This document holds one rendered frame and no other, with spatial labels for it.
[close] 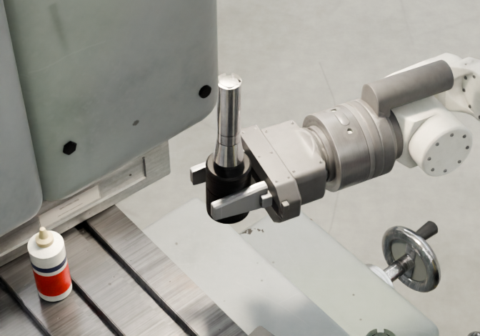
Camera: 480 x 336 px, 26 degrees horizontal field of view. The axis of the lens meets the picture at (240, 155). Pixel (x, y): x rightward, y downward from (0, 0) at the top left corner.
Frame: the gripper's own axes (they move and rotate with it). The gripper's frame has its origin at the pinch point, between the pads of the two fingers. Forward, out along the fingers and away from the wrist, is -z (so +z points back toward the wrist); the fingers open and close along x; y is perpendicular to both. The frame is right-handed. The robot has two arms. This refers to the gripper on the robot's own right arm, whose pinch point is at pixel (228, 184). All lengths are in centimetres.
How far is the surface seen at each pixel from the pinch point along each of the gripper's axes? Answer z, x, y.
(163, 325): -8.7, 1.1, 18.5
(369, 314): 22.3, -1.7, 38.2
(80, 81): -16.9, 11.3, -29.8
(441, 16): 129, -129, 112
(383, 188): 78, -77, 113
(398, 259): 36, -14, 47
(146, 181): -2.5, -19.3, 17.3
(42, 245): -18.7, -8.2, 9.4
